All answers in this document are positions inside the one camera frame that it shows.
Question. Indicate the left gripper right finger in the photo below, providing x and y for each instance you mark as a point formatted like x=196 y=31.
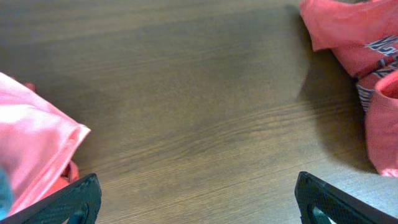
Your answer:
x=321 y=203

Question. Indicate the orange-red t-shirt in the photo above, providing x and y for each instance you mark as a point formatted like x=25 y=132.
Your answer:
x=363 y=37

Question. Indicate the salmon folded shirt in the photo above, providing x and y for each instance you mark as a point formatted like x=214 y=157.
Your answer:
x=38 y=142

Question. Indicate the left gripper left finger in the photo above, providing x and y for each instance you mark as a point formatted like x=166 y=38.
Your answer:
x=76 y=203

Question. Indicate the grey folded shirt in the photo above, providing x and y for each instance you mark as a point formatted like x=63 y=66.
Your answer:
x=6 y=194

